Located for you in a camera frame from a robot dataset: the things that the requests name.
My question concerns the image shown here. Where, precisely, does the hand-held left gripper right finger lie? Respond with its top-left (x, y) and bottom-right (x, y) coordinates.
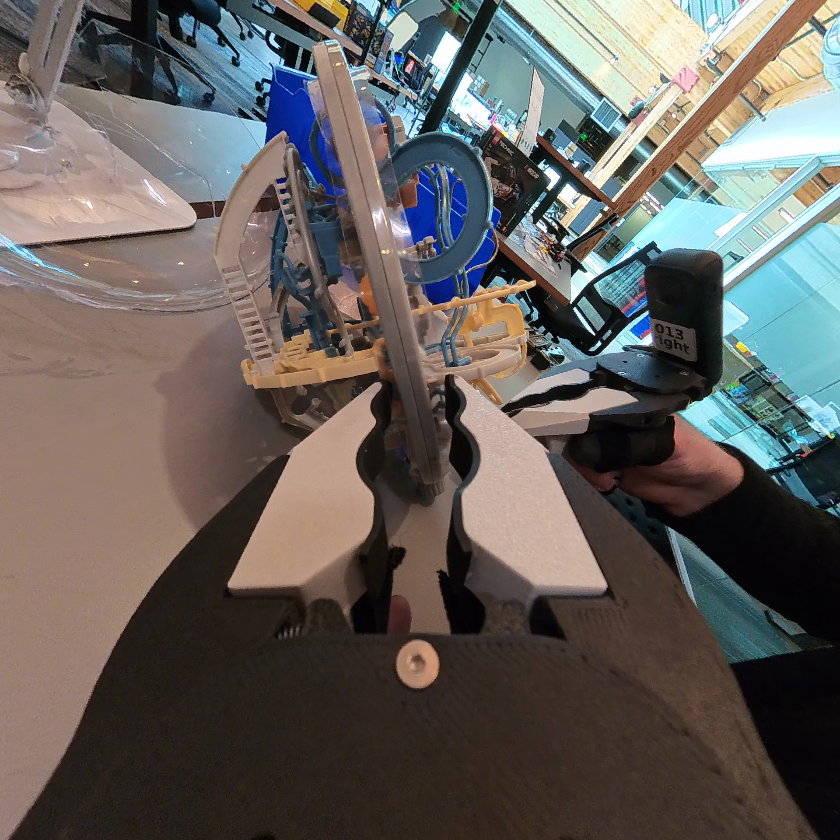
top-left (436, 376), bottom-right (610, 634)

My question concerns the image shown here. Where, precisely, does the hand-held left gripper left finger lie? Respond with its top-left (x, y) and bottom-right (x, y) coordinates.
top-left (226, 382), bottom-right (404, 634)

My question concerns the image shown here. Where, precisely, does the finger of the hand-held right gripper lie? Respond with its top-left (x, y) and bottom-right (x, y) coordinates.
top-left (507, 366), bottom-right (596, 404)
top-left (511, 389), bottom-right (648, 437)

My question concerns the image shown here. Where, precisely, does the marble maze ball toy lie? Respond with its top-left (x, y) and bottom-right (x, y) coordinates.
top-left (213, 41), bottom-right (532, 509)

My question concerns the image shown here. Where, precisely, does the person's right forearm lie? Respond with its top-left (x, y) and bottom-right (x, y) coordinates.
top-left (646, 445), bottom-right (840, 643)

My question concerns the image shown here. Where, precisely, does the person's right hand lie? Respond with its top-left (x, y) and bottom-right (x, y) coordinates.
top-left (567, 413), bottom-right (746, 516)

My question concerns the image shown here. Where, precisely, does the black office chair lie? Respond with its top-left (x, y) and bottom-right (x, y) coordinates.
top-left (570, 241), bottom-right (662, 357)

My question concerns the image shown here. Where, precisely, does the wooden-edged table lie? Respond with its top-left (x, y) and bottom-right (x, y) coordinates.
top-left (497, 226), bottom-right (575, 306)

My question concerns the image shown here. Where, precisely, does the black printed box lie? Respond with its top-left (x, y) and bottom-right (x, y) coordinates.
top-left (482, 126), bottom-right (553, 237)

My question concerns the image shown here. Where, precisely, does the clear plastic dome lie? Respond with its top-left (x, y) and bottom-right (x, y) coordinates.
top-left (0, 20), bottom-right (277, 314)

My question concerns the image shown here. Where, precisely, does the black square pillar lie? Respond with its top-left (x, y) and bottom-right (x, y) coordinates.
top-left (420, 0), bottom-right (501, 135)

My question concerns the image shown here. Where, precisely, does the person's torso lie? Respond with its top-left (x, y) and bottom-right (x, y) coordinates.
top-left (730, 646), bottom-right (840, 840)

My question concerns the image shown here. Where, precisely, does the blue storage bin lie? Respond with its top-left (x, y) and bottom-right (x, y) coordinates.
top-left (266, 64), bottom-right (503, 291)

